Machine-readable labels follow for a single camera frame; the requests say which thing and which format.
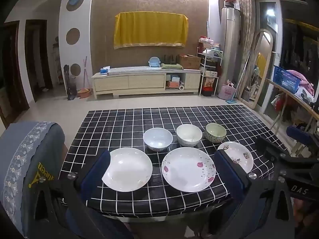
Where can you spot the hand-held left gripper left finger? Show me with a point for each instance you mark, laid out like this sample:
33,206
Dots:
96,176

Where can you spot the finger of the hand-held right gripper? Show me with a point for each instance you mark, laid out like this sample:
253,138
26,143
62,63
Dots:
270,145
274,163

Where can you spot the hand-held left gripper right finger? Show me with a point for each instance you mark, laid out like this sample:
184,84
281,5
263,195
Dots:
229,176

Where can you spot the white plate with small flowers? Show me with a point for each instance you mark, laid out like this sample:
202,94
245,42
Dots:
239,154

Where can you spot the plain white plate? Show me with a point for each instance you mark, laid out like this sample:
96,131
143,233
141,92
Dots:
129,169

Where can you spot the white plate with pink petals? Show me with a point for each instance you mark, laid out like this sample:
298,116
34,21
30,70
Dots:
187,169

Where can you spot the patterned bowl with cream inside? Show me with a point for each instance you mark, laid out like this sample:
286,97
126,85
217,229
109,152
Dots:
215,132

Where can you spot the plain white bowl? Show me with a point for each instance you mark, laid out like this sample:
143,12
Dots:
189,134

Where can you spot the pale blue bowl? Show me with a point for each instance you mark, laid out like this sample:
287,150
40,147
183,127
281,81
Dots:
158,138

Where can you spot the blue stool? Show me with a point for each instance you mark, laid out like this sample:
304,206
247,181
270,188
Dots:
299,134

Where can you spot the wooden folding table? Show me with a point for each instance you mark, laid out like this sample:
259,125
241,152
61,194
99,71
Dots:
294,99

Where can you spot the black white checked tablecloth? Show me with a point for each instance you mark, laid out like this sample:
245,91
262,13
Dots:
119,127

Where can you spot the mop with blue head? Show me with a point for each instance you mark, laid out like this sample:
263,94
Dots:
231,101

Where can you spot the pink bag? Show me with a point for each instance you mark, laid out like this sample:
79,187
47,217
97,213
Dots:
227,92

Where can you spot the blue plastic basket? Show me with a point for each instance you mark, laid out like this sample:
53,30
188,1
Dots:
286,78

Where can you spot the chair with blue embroidered cover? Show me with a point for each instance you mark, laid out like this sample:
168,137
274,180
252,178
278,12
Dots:
32,149

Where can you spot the pink cloth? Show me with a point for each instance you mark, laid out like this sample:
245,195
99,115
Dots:
302,78

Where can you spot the arched floor mirror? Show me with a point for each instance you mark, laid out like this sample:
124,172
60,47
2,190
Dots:
260,67

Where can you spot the orange basin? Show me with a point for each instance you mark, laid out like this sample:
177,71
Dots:
84,93

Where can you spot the black hand cart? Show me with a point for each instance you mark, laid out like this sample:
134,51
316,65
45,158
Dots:
71,84

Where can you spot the white paper roll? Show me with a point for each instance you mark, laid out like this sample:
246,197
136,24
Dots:
181,87

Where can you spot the cream television cabinet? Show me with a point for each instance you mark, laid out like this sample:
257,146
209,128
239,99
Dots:
139,81

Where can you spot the blue tissue box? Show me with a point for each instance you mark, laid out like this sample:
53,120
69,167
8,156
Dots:
104,71

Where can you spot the white shelf rack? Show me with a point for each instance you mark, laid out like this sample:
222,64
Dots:
210,54

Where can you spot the standing air conditioner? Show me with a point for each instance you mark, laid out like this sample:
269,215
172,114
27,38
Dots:
230,42

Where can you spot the brown cardboard box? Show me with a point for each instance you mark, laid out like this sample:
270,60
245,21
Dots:
189,61

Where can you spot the patterned beige curtain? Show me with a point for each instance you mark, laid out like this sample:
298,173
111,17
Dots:
246,29

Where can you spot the green folded towel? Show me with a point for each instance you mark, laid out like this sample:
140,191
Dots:
172,66

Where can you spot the blue lidded pot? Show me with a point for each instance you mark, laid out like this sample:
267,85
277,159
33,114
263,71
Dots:
155,62

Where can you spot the yellow cloth cover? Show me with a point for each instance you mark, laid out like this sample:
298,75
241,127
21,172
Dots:
149,28

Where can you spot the dark wooden door frame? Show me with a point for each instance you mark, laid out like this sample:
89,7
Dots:
10,74
28,59

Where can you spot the blue decorative wall plate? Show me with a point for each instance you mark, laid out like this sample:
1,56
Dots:
73,0

